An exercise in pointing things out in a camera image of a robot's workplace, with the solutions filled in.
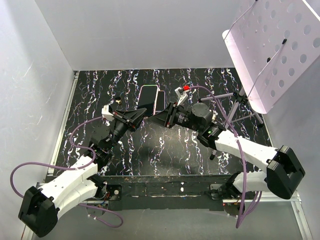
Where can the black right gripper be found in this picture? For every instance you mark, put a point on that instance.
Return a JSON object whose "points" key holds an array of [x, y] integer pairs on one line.
{"points": [[169, 113]]}

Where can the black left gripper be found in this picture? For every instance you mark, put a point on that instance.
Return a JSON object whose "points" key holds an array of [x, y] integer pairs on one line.
{"points": [[131, 119]]}

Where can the phone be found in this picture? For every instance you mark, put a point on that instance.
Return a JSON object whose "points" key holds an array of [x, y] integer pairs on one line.
{"points": [[160, 101]]}

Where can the black smartphone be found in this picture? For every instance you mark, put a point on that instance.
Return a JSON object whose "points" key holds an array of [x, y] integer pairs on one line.
{"points": [[148, 96]]}

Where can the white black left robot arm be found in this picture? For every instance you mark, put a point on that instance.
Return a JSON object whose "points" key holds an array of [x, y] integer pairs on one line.
{"points": [[42, 207]]}

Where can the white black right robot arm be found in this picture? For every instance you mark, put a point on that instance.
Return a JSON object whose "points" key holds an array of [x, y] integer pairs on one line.
{"points": [[280, 170]]}

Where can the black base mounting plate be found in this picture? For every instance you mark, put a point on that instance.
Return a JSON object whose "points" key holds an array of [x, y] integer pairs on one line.
{"points": [[161, 192]]}

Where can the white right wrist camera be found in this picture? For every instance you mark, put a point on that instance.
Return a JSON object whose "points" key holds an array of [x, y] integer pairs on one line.
{"points": [[182, 94]]}

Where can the aluminium frame rail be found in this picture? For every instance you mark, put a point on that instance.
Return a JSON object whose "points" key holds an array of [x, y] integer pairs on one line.
{"points": [[27, 234]]}

